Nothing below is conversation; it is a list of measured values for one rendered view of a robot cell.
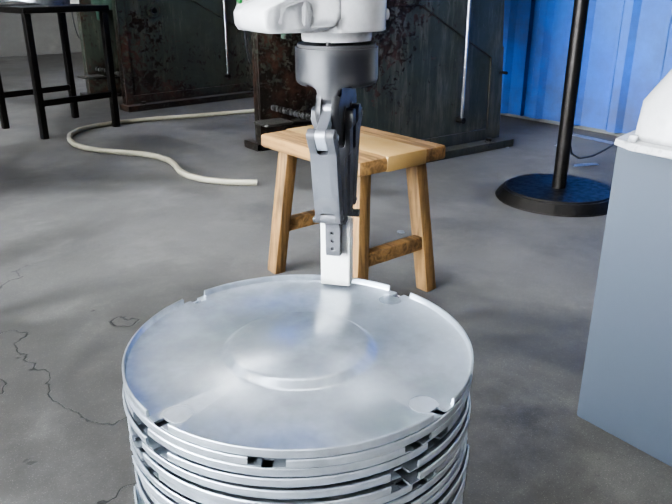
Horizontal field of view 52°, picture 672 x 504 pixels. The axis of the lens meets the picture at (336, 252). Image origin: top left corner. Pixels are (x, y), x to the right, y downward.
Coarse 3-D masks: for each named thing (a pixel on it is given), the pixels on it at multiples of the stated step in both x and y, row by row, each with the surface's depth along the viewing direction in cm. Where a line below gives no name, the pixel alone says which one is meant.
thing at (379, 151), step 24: (264, 144) 153; (288, 144) 146; (360, 144) 143; (384, 144) 143; (408, 144) 143; (432, 144) 144; (288, 168) 154; (360, 168) 130; (384, 168) 134; (408, 168) 146; (288, 192) 157; (360, 192) 135; (408, 192) 148; (288, 216) 159; (312, 216) 165; (360, 216) 137; (360, 240) 138; (408, 240) 148; (360, 264) 139; (432, 264) 153; (432, 288) 155
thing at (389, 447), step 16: (128, 400) 52; (144, 416) 50; (448, 416) 50; (160, 432) 48; (416, 432) 48; (192, 448) 47; (208, 448) 47; (384, 448) 47; (240, 464) 46; (256, 464) 46; (288, 464) 45; (304, 464) 45; (320, 464) 46; (336, 464) 46
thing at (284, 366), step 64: (192, 320) 63; (256, 320) 62; (320, 320) 62; (384, 320) 63; (448, 320) 63; (128, 384) 53; (192, 384) 53; (256, 384) 53; (320, 384) 53; (384, 384) 53; (448, 384) 53; (256, 448) 45; (320, 448) 45
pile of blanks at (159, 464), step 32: (128, 416) 53; (160, 448) 51; (416, 448) 49; (448, 448) 53; (160, 480) 52; (192, 480) 48; (224, 480) 47; (256, 480) 46; (288, 480) 46; (320, 480) 46; (352, 480) 48; (384, 480) 48; (416, 480) 49; (448, 480) 54
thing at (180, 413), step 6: (168, 408) 50; (174, 408) 50; (180, 408) 50; (186, 408) 50; (162, 414) 50; (168, 414) 50; (174, 414) 50; (180, 414) 50; (186, 414) 50; (192, 414) 50; (168, 420) 49; (174, 420) 49; (180, 420) 49
